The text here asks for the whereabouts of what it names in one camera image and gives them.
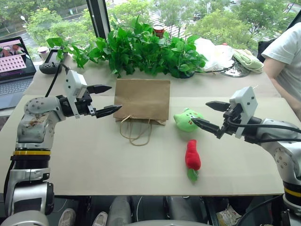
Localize white paper cup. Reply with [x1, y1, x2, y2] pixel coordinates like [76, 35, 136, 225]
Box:
[37, 46, 50, 62]

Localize black window post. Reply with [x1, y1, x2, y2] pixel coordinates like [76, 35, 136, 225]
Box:
[85, 0, 111, 41]

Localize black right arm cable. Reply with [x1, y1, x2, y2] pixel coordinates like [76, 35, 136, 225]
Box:
[226, 119, 301, 145]

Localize green leafy potted plant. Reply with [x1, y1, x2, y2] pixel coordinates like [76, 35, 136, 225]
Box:
[46, 16, 209, 79]

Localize grey trouser leg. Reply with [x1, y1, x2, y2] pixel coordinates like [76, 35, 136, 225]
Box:
[164, 196, 208, 223]
[109, 196, 133, 226]

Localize brown paper bag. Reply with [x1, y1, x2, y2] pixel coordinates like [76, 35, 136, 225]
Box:
[113, 78, 171, 147]

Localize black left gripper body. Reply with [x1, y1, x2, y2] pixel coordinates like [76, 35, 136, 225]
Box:
[74, 90, 97, 118]

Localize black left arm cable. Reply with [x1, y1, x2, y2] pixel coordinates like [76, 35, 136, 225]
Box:
[44, 63, 71, 98]

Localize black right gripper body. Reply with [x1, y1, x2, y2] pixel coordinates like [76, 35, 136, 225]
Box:
[221, 103, 244, 136]

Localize red plush strawberry toy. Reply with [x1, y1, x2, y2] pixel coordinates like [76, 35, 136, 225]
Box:
[184, 139, 202, 183]

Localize light green cloth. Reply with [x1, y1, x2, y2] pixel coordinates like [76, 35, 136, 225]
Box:
[231, 48, 265, 75]

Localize white plastic bag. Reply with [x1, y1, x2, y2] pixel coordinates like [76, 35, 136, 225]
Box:
[193, 37, 236, 73]

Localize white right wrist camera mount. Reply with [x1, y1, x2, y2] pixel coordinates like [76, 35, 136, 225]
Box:
[229, 86, 257, 139]

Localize green plush toy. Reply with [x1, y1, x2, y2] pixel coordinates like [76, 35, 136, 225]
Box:
[173, 107, 204, 131]

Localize red can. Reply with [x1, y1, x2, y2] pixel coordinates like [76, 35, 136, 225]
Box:
[153, 24, 166, 40]

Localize round dark tray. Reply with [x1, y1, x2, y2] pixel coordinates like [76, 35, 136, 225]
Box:
[218, 58, 253, 78]

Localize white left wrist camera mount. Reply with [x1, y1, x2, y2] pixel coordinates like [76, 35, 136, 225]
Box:
[63, 69, 88, 120]

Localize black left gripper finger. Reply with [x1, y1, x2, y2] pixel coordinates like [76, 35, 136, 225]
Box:
[87, 84, 112, 95]
[95, 105, 123, 119]

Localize person in white shirt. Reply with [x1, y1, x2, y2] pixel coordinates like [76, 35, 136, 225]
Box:
[261, 22, 301, 121]

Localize grey laptop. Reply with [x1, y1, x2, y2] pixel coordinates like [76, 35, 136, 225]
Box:
[0, 36, 37, 110]

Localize black handheld controller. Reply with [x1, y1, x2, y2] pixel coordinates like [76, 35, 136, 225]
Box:
[39, 49, 69, 75]

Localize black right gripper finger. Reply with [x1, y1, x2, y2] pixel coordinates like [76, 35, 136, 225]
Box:
[205, 101, 230, 113]
[191, 118, 224, 140]

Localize white sneaker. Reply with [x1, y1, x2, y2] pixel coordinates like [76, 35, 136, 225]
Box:
[58, 208, 77, 226]
[92, 211, 109, 226]

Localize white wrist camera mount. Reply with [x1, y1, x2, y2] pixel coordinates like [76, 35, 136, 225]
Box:
[229, 86, 257, 139]
[63, 69, 88, 120]

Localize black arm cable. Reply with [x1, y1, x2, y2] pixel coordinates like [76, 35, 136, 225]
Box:
[226, 119, 301, 145]
[44, 63, 71, 98]

